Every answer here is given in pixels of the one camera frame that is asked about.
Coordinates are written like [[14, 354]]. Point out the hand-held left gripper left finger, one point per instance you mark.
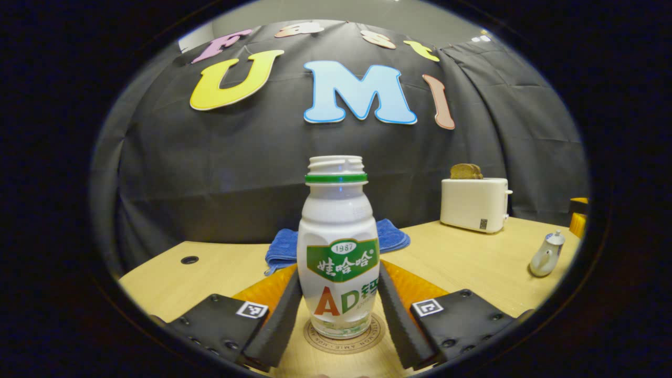
[[273, 331]]

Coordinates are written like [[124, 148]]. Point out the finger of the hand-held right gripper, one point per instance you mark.
[[578, 206], [578, 226]]

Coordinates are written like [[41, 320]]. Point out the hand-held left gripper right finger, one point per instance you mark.
[[401, 325]]

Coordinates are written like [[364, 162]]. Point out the round brown coaster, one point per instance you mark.
[[367, 341]]

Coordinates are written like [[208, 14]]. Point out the white blue teacup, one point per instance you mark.
[[543, 261]]

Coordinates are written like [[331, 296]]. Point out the white green water bottle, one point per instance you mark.
[[338, 226]]

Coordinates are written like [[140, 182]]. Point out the blue folded towel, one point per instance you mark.
[[283, 249]]

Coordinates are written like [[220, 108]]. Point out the brown toast bread slice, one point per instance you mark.
[[463, 171], [480, 172]]

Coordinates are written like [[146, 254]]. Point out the cream white toaster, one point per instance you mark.
[[472, 205]]

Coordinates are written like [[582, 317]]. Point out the black backdrop cloth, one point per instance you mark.
[[210, 173]]

